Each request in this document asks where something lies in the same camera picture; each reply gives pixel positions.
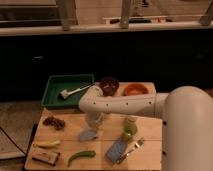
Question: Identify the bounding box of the white dish brush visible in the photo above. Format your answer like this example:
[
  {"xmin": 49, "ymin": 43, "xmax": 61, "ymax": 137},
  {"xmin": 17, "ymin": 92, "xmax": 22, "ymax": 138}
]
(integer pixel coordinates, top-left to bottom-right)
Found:
[{"xmin": 58, "ymin": 85, "xmax": 91, "ymax": 100}]

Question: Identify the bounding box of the green chili pepper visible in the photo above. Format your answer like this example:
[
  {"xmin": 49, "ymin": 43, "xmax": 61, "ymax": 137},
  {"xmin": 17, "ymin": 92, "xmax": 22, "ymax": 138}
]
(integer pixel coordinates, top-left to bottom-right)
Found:
[{"xmin": 67, "ymin": 150, "xmax": 96, "ymax": 167}]

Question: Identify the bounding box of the yellow banana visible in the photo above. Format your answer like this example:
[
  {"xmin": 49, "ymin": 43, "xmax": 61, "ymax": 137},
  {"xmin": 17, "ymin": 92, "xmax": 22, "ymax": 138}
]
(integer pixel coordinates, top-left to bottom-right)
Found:
[{"xmin": 33, "ymin": 140, "xmax": 61, "ymax": 148}]

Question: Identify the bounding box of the light blue towel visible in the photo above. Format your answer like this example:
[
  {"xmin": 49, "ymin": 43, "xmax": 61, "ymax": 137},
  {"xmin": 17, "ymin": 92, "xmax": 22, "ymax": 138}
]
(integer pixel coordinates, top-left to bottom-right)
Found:
[{"xmin": 79, "ymin": 129, "xmax": 98, "ymax": 141}]

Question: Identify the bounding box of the blue sponge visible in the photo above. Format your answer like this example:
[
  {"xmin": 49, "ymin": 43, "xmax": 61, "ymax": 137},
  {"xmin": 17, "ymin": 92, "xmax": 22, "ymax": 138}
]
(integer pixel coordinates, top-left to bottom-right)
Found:
[{"xmin": 106, "ymin": 139, "xmax": 127, "ymax": 164}]

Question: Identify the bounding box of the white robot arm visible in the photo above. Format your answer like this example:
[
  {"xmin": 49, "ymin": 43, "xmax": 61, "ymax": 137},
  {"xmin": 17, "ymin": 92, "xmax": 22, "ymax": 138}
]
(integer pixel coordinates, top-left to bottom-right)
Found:
[{"xmin": 79, "ymin": 86, "xmax": 213, "ymax": 171}]

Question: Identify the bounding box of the brown box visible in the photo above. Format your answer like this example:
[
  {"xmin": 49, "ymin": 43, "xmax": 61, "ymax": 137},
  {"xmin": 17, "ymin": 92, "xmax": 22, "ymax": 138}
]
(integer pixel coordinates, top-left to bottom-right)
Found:
[{"xmin": 32, "ymin": 148, "xmax": 60, "ymax": 166}]

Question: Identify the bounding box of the dark maroon bowl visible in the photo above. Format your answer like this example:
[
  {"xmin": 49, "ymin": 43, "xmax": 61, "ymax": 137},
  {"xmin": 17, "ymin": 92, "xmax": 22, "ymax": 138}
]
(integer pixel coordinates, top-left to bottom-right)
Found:
[{"xmin": 99, "ymin": 77, "xmax": 119, "ymax": 96}]

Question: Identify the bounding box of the green plastic tray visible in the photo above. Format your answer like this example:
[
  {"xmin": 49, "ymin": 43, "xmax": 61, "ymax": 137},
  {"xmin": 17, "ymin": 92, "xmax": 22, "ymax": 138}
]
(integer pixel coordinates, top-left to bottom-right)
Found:
[{"xmin": 41, "ymin": 74, "xmax": 94, "ymax": 109}]

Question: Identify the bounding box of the black cable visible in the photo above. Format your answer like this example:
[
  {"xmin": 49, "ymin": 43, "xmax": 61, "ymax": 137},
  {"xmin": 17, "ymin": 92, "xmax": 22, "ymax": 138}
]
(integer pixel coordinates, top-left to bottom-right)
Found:
[{"xmin": 0, "ymin": 127, "xmax": 27, "ymax": 156}]

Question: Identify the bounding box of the orange bowl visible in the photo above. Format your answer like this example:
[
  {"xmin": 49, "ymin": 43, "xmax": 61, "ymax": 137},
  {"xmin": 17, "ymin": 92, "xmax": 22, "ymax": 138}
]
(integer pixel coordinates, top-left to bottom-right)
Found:
[{"xmin": 123, "ymin": 83, "xmax": 148, "ymax": 96}]

